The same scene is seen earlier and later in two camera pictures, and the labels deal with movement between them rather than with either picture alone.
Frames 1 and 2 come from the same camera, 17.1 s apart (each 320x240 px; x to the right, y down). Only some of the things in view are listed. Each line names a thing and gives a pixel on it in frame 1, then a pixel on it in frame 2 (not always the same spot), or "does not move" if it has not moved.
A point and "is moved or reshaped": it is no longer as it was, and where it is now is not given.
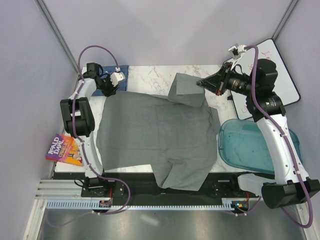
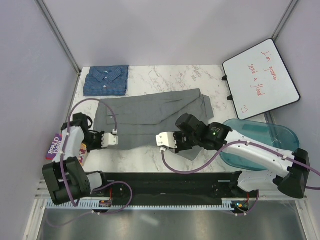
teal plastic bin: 241,145 does not move
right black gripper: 217,83 → 176,134
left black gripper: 112,90 → 99,145
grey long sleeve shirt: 175,135 is moved or reshaped
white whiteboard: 285,89 does not move
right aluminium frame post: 285,18 does not move
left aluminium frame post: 42,6 does not move
